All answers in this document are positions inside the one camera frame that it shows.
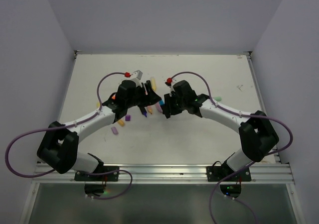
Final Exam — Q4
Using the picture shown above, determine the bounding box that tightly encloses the purple highlighter cap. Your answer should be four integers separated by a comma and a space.
125, 114, 131, 121

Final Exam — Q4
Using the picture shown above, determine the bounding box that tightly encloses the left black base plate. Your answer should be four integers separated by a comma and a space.
74, 166, 119, 197

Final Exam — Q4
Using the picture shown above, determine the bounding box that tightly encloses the pastel pink highlighter cap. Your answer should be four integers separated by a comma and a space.
111, 127, 119, 135

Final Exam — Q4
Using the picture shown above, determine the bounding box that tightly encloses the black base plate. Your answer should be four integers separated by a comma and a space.
74, 166, 119, 197
206, 161, 252, 198

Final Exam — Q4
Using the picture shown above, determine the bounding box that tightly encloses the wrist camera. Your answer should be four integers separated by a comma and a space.
130, 70, 143, 87
169, 80, 175, 96

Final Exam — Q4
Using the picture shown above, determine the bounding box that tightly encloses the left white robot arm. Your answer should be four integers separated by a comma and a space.
37, 80, 161, 181

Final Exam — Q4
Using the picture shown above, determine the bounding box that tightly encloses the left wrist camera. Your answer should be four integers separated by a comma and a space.
130, 70, 143, 87

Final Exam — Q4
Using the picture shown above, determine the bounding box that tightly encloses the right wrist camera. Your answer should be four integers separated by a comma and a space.
169, 80, 175, 96

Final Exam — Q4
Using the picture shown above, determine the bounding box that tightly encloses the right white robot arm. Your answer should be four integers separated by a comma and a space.
161, 78, 279, 181

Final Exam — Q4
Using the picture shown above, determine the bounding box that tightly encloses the pastel yellow highlighter cap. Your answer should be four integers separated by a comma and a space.
117, 119, 125, 127

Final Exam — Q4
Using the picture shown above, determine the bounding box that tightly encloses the aluminium rail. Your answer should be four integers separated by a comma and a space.
32, 163, 294, 184

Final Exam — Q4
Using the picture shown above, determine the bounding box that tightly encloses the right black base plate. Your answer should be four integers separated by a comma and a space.
206, 161, 252, 198

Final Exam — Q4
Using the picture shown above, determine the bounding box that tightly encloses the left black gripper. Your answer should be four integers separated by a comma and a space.
126, 83, 161, 109

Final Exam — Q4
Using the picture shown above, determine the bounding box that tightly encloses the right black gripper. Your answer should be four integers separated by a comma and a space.
163, 91, 187, 115

